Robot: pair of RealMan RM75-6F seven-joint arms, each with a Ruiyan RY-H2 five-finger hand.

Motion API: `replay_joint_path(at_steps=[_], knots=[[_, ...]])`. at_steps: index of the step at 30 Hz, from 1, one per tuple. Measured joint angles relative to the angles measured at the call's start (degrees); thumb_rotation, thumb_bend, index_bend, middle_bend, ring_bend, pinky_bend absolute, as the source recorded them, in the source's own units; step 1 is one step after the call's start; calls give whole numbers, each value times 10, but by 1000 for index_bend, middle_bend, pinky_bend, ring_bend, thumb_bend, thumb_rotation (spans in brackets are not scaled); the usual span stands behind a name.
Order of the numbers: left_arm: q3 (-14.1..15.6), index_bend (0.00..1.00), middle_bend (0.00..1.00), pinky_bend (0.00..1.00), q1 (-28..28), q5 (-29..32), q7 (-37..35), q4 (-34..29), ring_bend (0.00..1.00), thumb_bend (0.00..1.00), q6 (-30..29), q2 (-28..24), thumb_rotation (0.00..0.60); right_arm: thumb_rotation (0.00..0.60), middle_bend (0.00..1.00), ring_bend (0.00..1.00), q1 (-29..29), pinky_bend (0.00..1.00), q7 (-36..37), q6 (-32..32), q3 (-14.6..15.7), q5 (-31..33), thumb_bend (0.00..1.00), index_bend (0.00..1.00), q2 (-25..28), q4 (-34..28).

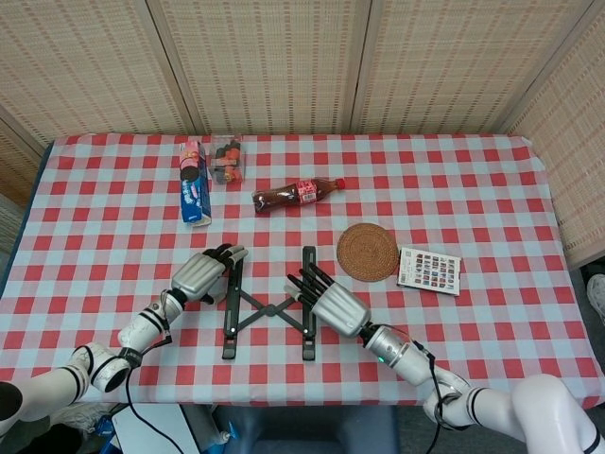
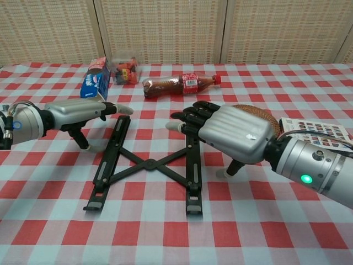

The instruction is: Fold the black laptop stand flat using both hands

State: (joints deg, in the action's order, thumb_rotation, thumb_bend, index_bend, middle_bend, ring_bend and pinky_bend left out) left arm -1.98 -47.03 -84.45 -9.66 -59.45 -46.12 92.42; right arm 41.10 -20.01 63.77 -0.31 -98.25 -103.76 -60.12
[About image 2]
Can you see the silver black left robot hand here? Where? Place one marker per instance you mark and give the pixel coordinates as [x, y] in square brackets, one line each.
[71, 111]

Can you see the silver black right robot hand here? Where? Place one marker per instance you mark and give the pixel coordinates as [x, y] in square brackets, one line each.
[237, 129]

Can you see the black folding laptop stand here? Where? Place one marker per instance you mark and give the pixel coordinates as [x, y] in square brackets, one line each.
[150, 164]

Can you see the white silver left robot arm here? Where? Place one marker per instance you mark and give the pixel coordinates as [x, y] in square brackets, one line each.
[26, 124]

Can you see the round woven rattan coaster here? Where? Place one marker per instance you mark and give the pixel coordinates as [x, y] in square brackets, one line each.
[262, 111]

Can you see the blue cookie box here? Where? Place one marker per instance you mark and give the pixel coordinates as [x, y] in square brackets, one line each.
[95, 80]

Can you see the cola bottle with red cap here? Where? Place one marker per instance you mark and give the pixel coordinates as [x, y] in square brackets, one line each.
[171, 85]

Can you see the woven bamboo folding screen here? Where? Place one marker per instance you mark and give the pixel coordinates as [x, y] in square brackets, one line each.
[165, 27]

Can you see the red white checkered tablecloth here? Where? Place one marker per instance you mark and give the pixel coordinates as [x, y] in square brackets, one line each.
[176, 240]

